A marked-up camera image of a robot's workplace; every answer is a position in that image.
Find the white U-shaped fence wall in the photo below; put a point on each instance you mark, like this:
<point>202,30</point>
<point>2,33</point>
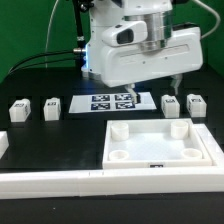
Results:
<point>120,181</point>

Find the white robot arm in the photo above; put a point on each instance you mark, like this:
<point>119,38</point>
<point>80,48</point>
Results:
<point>135,40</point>

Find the white square tabletop tray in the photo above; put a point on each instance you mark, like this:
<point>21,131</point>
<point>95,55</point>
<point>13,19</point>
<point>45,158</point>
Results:
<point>153,143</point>

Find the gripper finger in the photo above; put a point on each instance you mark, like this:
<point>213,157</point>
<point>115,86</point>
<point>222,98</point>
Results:
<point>176,82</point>
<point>130,89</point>

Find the white fiducial marker sheet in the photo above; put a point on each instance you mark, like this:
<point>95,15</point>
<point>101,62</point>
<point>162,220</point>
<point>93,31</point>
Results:
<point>110,103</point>

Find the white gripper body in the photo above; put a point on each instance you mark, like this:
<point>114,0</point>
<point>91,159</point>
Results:
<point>130,64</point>

